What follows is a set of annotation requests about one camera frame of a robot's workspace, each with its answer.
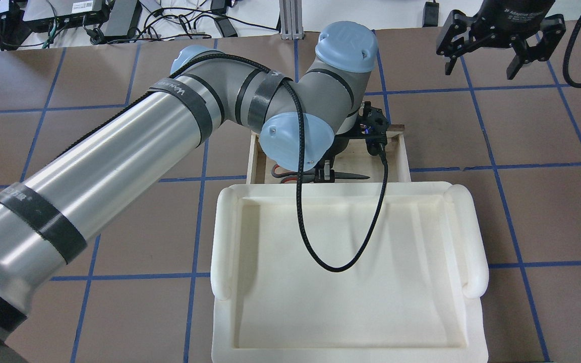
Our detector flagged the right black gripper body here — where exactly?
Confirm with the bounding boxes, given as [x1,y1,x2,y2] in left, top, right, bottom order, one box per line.
[470,1,555,48]

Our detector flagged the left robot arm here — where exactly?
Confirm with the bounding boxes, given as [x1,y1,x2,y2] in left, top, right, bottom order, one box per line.
[0,21,378,362]

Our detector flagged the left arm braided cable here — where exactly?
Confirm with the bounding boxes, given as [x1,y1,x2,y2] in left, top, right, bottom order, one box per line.
[180,53,390,273]

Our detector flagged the aluminium frame post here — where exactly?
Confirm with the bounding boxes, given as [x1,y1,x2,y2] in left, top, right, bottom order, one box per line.
[279,1,305,40]

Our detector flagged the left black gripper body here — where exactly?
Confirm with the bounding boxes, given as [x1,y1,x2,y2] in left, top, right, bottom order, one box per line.
[329,134,351,162]

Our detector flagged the black power brick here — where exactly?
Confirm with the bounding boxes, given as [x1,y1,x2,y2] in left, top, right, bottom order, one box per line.
[103,1,142,40]

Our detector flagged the orange grey scissors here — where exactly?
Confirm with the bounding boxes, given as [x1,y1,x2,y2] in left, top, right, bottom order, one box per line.
[270,164,370,184]

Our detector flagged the black power adapter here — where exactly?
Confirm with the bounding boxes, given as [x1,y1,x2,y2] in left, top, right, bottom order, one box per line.
[422,1,440,28]

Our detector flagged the white plastic bin top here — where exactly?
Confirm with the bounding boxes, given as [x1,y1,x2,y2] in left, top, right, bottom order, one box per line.
[210,181,489,362]

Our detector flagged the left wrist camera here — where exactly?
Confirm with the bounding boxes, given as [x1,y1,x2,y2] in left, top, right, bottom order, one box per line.
[357,101,389,156]

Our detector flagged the wooden drawer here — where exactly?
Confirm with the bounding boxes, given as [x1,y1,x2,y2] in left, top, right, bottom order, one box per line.
[246,124,412,184]

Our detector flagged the black electronics box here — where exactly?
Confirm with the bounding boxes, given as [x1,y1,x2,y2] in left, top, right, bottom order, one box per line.
[23,1,110,27]

